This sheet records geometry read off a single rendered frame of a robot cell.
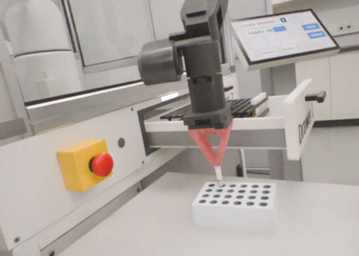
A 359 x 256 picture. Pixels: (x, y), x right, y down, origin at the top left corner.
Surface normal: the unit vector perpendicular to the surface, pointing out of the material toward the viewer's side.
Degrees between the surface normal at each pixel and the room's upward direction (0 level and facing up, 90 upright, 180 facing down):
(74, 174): 90
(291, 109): 90
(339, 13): 90
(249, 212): 90
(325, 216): 0
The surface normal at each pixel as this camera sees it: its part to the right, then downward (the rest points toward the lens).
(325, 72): -0.39, 0.26
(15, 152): 0.86, -0.03
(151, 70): -0.15, 0.37
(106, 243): -0.16, -0.96
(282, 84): 0.26, 0.17
